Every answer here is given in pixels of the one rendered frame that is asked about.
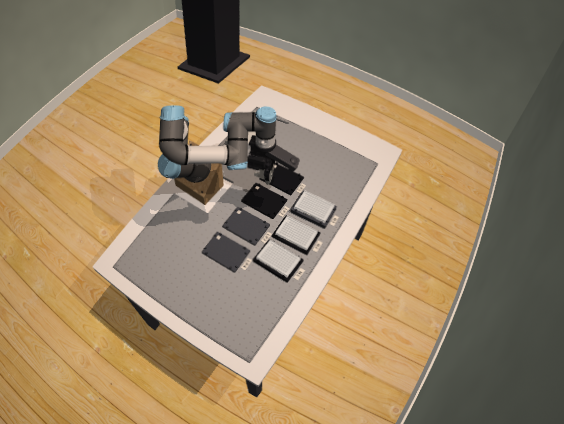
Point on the white operator button panel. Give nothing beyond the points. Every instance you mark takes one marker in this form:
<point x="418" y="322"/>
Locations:
<point x="249" y="137"/>

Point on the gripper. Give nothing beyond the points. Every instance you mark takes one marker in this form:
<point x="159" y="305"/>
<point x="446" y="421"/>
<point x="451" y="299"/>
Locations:
<point x="257" y="157"/>

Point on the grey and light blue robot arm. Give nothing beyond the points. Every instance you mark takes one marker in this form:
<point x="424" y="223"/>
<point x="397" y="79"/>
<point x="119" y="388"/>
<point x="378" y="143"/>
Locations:
<point x="178" y="159"/>

